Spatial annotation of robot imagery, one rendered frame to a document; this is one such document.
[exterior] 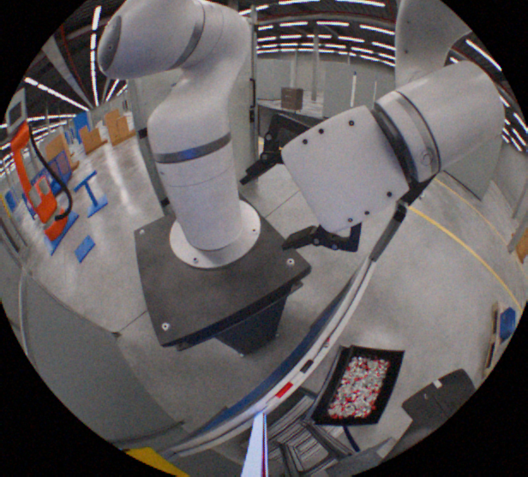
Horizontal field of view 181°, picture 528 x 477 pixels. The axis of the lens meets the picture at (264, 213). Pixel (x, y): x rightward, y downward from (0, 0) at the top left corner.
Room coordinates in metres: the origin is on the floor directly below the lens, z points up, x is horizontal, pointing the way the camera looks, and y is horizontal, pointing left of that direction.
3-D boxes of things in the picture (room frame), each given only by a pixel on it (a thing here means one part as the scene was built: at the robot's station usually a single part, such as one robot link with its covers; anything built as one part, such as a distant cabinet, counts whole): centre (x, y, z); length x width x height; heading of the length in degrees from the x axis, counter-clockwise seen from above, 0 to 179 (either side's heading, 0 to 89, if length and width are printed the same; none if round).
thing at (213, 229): (0.25, 0.10, 1.10); 0.19 x 0.19 x 0.18
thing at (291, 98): (6.70, -0.98, 0.45); 0.68 x 0.47 x 0.90; 52
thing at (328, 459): (-0.62, -0.21, 0.56); 0.19 x 0.04 x 0.04; 139
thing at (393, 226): (0.27, -0.33, 0.96); 0.03 x 0.03 x 0.20; 49
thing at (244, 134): (1.53, 0.48, 1.10); 1.21 x 0.06 x 2.20; 139
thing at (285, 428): (-0.61, -0.22, 0.04); 0.62 x 0.45 x 0.08; 139
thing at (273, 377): (-0.06, -0.05, 0.45); 0.82 x 0.02 x 0.66; 139
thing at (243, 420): (-0.06, -0.05, 0.82); 0.90 x 0.04 x 0.08; 139
